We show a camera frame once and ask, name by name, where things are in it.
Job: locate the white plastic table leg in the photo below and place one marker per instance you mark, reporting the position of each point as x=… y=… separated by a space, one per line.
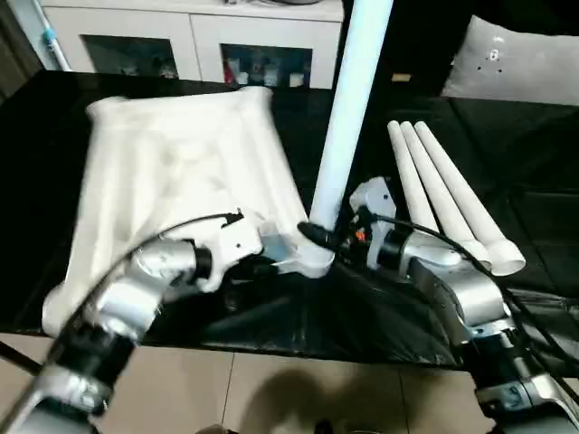
x=470 y=194
x=412 y=181
x=443 y=190
x=348 y=117

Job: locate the white plastic table top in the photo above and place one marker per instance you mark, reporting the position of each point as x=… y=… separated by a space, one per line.
x=172 y=163

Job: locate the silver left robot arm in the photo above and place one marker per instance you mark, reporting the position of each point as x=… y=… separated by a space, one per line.
x=109 y=316

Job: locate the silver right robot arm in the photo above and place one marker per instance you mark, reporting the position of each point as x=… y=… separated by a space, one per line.
x=461 y=298

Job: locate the small yellow label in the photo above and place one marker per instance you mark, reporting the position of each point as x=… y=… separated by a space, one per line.
x=402 y=78

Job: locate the black work mat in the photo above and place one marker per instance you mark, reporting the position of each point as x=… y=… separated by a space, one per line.
x=534 y=181

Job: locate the light grey cushion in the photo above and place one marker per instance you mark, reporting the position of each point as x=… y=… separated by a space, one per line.
x=516 y=63

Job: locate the white glass-door cabinet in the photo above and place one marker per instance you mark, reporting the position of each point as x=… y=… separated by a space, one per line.
x=190 y=32

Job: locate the black stand leg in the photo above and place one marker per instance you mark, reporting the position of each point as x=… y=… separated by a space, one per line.
x=18 y=354

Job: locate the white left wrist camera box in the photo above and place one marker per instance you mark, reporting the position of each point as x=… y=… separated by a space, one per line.
x=233 y=240

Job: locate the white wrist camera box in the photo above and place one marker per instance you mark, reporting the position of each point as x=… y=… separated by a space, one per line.
x=233 y=240
x=373 y=201

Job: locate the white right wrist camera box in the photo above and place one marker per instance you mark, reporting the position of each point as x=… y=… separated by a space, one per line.
x=373 y=201

